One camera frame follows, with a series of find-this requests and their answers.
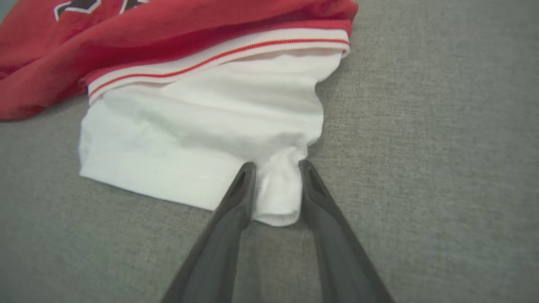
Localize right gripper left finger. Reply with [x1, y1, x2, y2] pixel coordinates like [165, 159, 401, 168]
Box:
[162, 162, 258, 303]

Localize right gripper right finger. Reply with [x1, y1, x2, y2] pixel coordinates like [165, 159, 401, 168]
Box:
[299, 159, 395, 303]

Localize red basketball jersey white sleeves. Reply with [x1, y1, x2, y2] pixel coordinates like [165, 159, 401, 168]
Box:
[0, 0, 359, 228]

